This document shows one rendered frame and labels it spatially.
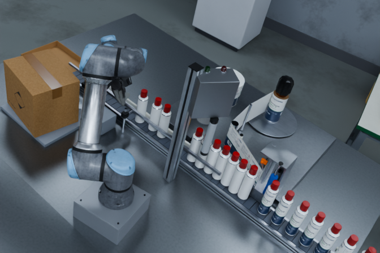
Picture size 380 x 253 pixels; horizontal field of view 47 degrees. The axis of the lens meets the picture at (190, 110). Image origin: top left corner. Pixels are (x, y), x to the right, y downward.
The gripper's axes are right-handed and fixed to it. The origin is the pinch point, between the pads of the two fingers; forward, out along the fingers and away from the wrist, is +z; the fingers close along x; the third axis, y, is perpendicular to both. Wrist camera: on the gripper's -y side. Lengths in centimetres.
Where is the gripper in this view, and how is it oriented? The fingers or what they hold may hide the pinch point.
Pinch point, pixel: (121, 104)
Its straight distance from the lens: 232.2
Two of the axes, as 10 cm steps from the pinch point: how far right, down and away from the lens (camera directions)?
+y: 6.0, -3.7, 7.1
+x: -7.8, -0.5, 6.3
